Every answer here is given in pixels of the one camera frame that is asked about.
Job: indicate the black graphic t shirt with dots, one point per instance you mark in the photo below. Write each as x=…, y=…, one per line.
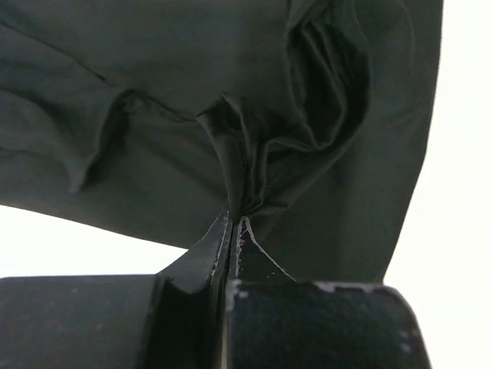
x=148, y=118

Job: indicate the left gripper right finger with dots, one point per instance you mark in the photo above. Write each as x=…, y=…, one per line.
x=274, y=321

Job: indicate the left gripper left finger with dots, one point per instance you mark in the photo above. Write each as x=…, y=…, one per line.
x=163, y=320

